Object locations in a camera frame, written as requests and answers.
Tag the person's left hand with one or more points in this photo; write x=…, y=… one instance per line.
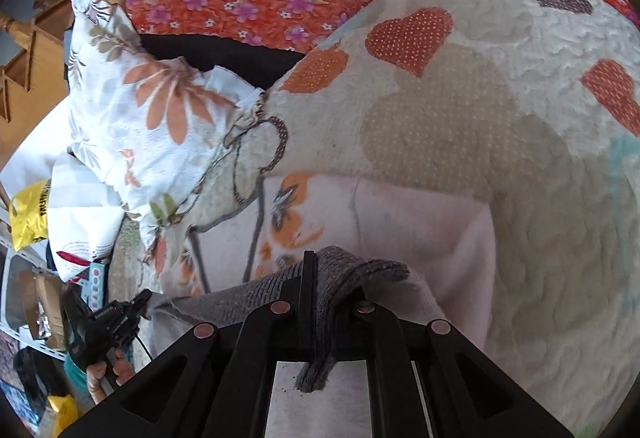
x=120, y=370

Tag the pale pink garment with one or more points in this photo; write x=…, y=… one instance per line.
x=400, y=228

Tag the white floral pillow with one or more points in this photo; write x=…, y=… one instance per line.
x=150, y=117

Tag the cardboard box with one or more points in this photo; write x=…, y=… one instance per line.
x=47, y=303

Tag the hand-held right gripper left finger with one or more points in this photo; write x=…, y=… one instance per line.
x=309, y=288

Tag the white bag with red print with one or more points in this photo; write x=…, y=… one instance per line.
x=85, y=228

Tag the wooden chair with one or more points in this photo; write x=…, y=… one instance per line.
x=35, y=62

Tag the white heart patchwork quilt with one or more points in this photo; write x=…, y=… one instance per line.
x=500, y=167

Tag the small yellow packet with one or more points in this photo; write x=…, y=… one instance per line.
x=64, y=413

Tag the black cloth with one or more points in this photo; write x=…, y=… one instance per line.
x=240, y=57

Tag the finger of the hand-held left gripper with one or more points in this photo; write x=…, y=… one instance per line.
x=140, y=303

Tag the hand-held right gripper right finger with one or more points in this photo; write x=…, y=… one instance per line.
x=371, y=320

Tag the grey knit garment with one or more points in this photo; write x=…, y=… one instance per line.
x=250, y=290

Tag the yellow plastic bag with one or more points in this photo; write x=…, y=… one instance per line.
x=30, y=215

